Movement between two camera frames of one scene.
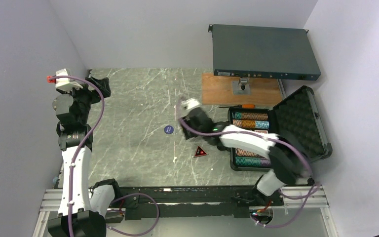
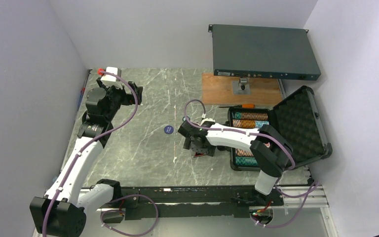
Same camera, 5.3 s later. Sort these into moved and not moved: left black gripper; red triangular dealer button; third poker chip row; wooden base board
Moved: left black gripper
Not moved: third poker chip row; red triangular dealer button; wooden base board
